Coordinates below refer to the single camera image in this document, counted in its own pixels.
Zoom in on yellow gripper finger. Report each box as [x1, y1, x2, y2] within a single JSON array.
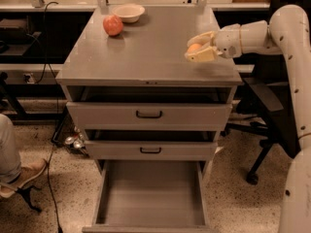
[[185, 46, 222, 62], [187, 31, 215, 47]]

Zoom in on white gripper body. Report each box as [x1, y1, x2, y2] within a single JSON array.
[[213, 24, 242, 58]]

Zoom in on small orange fruit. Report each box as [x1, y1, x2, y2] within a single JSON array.
[[187, 44, 202, 52]]

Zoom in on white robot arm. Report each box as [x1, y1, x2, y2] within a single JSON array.
[[185, 5, 311, 233]]

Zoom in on grey drawer cabinet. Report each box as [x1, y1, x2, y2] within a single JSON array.
[[56, 6, 241, 170]]

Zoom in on grey top drawer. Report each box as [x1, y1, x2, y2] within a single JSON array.
[[66, 86, 233, 132]]

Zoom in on grey drawer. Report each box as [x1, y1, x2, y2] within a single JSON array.
[[66, 86, 233, 132], [86, 130, 217, 160], [82, 160, 218, 233]]

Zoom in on grey middle drawer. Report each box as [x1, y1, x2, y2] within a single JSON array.
[[86, 130, 217, 160]]

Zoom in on grey bottom drawer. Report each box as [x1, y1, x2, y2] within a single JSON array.
[[82, 160, 218, 233]]

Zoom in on white bowl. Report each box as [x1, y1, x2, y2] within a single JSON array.
[[113, 4, 145, 23]]

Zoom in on red apple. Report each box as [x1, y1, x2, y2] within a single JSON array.
[[103, 15, 123, 37]]

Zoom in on black office chair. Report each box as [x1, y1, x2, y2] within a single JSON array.
[[226, 0, 311, 184]]

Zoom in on silver cans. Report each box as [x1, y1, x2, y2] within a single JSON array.
[[64, 127, 85, 150]]

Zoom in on person leg light trousers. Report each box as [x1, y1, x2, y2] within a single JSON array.
[[0, 115, 21, 183]]

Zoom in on black stool leg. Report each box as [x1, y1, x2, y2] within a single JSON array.
[[0, 183, 42, 213]]

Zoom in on tan shoe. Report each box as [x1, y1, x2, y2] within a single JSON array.
[[0, 158, 47, 198]]

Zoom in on black power cable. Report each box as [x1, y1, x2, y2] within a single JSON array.
[[26, 1, 64, 233]]

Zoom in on wall power outlet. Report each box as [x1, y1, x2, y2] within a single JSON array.
[[23, 73, 36, 83]]

